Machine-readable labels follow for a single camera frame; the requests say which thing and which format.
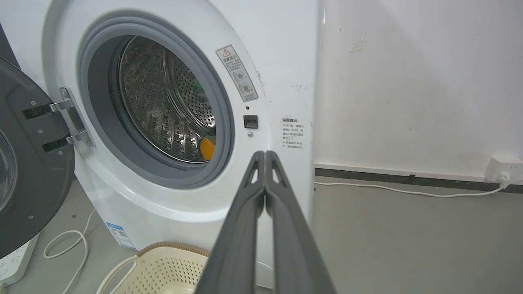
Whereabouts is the white front-load washing machine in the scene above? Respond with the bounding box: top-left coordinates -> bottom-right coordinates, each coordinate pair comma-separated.
0,0 -> 320,290

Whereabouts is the cream plastic laundry basket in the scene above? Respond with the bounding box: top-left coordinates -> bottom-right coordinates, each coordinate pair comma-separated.
96,241 -> 210,294

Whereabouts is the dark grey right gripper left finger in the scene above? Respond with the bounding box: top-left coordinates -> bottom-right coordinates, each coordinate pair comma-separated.
195,151 -> 266,294

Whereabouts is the black wall baseboard strip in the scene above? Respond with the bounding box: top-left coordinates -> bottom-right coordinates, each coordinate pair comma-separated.
315,167 -> 523,194

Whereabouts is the dark grey washing machine door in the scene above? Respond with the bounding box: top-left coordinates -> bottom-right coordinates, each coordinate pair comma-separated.
0,56 -> 76,259

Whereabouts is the white wall power socket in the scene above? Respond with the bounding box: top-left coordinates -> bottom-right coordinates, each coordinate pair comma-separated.
484,155 -> 523,185

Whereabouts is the white power strip cable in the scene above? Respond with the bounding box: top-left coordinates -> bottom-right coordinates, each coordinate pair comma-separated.
43,209 -> 97,294

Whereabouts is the orange plush toy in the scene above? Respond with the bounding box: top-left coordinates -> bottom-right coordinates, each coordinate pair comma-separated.
200,136 -> 216,161

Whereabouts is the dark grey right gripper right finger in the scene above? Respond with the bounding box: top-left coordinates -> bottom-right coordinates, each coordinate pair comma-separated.
265,151 -> 337,294

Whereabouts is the white power strip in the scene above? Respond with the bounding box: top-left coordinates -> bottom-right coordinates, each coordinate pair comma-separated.
0,233 -> 40,287

